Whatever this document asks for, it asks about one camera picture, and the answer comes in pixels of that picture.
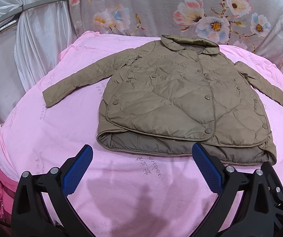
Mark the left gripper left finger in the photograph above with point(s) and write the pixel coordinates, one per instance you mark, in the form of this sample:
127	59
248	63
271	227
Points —
41	206

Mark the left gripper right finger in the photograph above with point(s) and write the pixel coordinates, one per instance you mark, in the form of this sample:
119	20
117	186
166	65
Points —
255	214

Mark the olive quilted jacket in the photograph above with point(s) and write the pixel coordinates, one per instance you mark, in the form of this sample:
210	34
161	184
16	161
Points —
166	95

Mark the pink bed sheet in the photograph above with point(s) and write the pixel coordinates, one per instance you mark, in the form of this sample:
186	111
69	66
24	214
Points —
120	194

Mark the grey floral curtain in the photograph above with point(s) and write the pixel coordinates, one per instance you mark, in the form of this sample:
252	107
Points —
254	25

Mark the white satin curtain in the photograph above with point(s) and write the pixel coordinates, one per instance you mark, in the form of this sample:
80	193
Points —
32	34

